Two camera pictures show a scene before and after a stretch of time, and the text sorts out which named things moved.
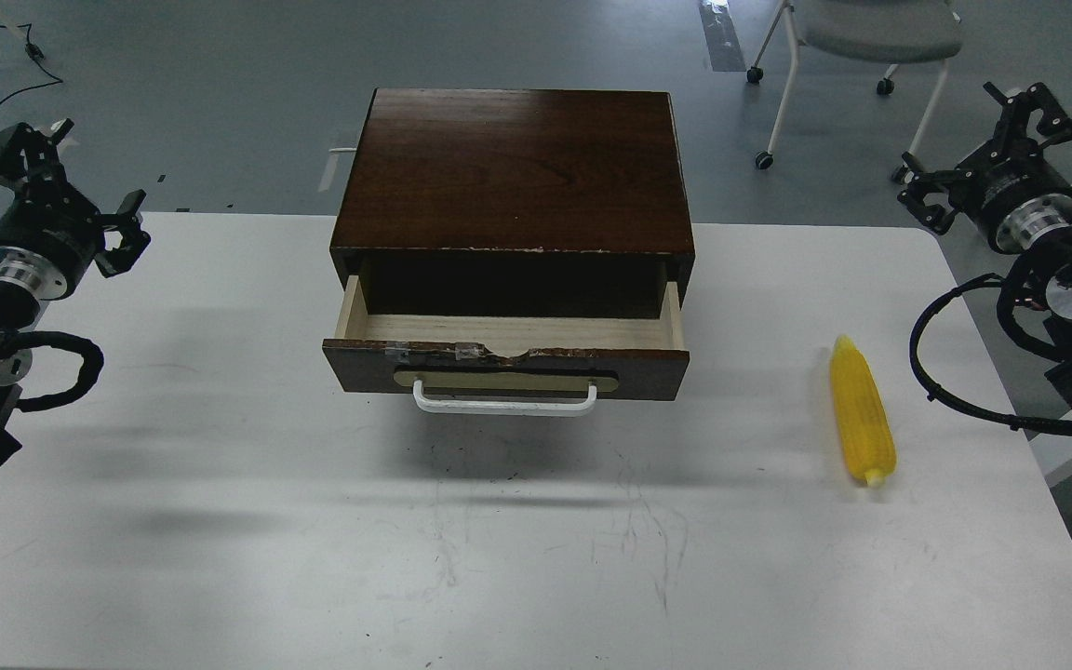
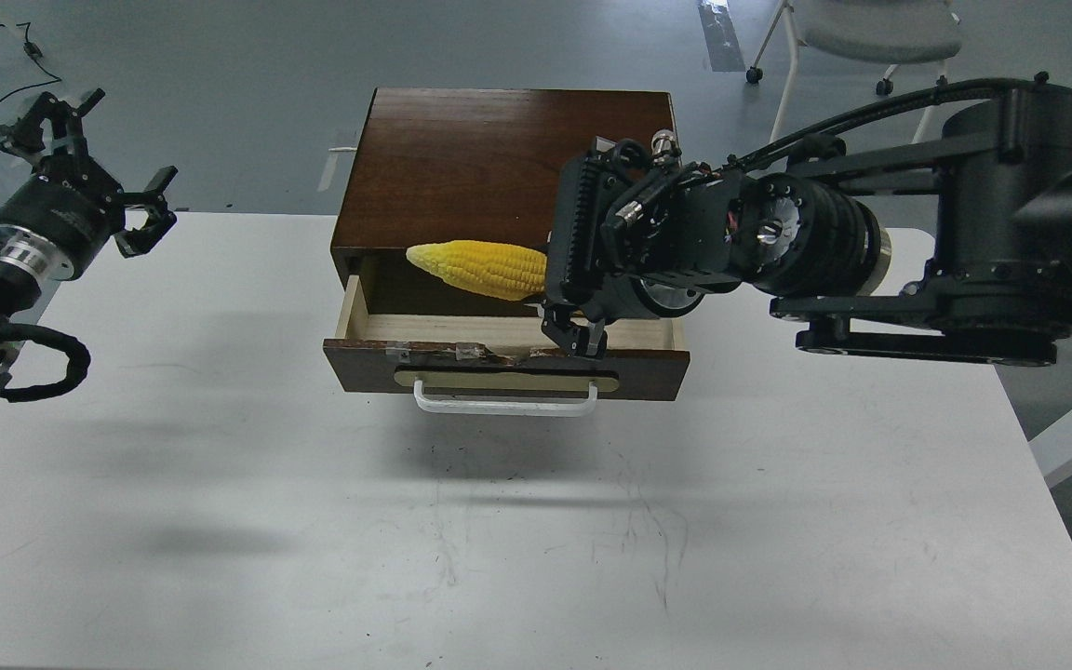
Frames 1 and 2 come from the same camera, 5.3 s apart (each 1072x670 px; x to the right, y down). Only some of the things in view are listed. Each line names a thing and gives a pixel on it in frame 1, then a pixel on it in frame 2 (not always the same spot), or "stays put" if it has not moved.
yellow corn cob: [867, 429] → [497, 270]
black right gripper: [1015, 194] → [673, 230]
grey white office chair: [891, 32] stays put
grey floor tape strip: [722, 39] stays put
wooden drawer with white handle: [507, 365] stays put
